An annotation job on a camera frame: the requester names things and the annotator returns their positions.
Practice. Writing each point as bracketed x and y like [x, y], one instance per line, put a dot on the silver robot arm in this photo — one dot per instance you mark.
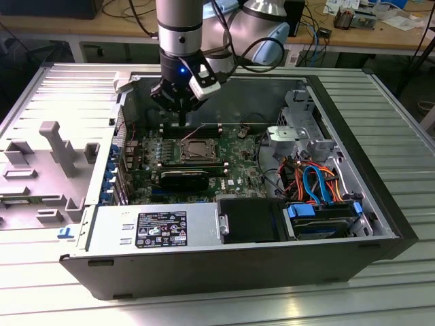
[180, 27]

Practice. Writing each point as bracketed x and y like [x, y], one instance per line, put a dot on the CPU socket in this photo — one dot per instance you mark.
[178, 151]

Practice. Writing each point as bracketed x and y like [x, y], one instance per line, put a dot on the blue card retention clip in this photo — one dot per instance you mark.
[110, 176]
[107, 197]
[115, 153]

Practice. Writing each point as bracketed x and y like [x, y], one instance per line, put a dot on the black graphics card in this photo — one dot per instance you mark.
[183, 180]

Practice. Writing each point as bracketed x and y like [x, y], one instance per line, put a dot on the green motherboard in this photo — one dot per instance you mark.
[238, 169]

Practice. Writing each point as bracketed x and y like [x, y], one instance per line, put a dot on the metal disk bay cage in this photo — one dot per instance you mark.
[306, 129]

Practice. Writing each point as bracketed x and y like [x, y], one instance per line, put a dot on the tall black box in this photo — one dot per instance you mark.
[298, 17]

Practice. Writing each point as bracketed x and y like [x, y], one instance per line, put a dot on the dark monitor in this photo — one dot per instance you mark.
[51, 8]

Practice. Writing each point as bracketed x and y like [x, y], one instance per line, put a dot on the silver power supply unit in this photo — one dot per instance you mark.
[108, 227]

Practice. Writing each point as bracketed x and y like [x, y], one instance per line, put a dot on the small black device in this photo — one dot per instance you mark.
[324, 32]

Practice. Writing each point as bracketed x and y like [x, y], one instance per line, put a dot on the grey parts rack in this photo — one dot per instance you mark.
[34, 180]

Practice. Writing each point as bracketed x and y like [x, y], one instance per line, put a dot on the blue disk carrier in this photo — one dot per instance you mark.
[299, 210]

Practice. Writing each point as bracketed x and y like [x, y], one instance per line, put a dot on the small coil transformer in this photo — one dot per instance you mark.
[343, 18]

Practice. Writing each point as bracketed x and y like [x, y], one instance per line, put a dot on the white printed papers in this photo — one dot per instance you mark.
[340, 5]
[404, 22]

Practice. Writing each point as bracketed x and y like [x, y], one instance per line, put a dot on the dark grey PC case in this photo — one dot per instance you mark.
[204, 271]

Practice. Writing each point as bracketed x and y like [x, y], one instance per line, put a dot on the green RAM stick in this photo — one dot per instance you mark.
[15, 202]

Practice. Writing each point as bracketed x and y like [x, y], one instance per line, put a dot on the wooden workbench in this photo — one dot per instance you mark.
[367, 39]

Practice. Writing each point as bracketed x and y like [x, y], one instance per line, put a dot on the hard disk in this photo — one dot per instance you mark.
[316, 227]

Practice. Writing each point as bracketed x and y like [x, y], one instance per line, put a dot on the grey electronic module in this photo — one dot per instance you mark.
[365, 20]

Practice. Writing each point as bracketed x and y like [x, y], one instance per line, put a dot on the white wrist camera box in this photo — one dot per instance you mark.
[207, 90]

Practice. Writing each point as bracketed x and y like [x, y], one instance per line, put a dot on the silver metal bracket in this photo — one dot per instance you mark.
[282, 134]

